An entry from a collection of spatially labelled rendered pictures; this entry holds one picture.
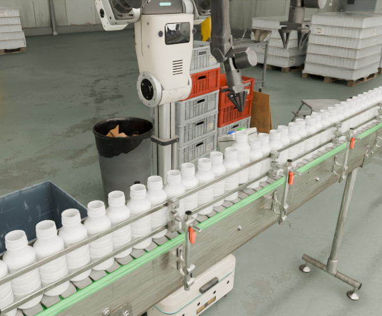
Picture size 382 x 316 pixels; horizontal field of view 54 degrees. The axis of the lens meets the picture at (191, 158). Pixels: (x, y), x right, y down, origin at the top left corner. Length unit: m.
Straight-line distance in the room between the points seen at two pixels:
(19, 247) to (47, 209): 0.72
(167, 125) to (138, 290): 0.95
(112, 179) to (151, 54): 1.42
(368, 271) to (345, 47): 5.30
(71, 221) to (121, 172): 1.98
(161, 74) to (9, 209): 0.79
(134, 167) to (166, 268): 1.81
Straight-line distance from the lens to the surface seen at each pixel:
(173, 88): 1.69
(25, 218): 1.51
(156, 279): 1.05
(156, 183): 0.95
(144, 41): 1.66
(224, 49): 1.38
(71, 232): 0.86
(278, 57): 8.23
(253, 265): 2.53
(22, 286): 0.86
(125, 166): 2.78
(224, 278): 2.17
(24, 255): 0.83
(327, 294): 2.46
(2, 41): 10.40
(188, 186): 1.03
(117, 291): 0.97
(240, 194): 1.24
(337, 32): 7.51
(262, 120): 4.58
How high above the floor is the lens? 1.61
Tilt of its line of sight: 25 degrees down
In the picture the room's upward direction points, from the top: 1 degrees clockwise
